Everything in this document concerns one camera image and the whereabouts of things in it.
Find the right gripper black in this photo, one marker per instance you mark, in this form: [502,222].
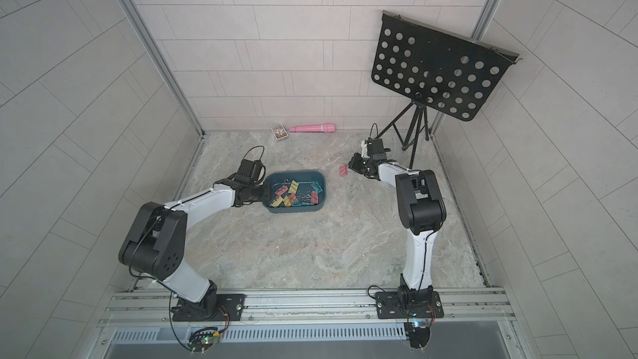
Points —
[356,163]

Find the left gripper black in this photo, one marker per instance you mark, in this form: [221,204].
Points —
[267,188]

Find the teal plastic storage box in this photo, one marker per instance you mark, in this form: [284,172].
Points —
[300,202]

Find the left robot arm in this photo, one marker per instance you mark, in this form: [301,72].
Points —
[155,245]

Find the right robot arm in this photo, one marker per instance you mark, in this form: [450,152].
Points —
[422,213]

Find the yellow binder clip lower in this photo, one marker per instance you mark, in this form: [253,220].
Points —
[278,202]

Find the yellow binder clip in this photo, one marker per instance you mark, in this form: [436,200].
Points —
[278,202]
[293,187]

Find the yellow binder clip upper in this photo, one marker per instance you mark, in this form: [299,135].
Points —
[293,187]

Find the small card box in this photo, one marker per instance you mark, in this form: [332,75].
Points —
[279,132]

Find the pink microphone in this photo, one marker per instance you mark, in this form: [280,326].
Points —
[320,128]

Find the black music stand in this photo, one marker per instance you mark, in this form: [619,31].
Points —
[436,70]

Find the left controller board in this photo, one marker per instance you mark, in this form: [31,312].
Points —
[203,339]

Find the controller board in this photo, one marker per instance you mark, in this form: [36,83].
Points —
[203,339]
[418,333]

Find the right controller board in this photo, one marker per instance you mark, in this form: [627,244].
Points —
[418,333]

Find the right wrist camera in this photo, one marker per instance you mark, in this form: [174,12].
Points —
[374,150]

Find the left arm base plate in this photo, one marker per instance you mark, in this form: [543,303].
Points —
[211,309]

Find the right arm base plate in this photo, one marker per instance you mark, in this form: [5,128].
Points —
[424,305]

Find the aluminium rail frame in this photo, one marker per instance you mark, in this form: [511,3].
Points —
[305,306]

